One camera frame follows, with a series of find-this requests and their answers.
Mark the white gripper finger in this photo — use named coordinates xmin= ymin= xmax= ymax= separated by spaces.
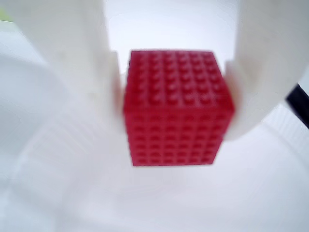
xmin=9 ymin=0 xmax=127 ymax=145
xmin=223 ymin=0 xmax=309 ymax=142

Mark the red studded cube block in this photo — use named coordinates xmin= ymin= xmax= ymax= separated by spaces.
xmin=122 ymin=49 xmax=236 ymax=167

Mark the white paper plate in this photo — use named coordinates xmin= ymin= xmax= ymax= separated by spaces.
xmin=0 ymin=96 xmax=309 ymax=232

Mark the long black cable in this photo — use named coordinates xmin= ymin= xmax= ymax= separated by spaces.
xmin=285 ymin=83 xmax=309 ymax=126

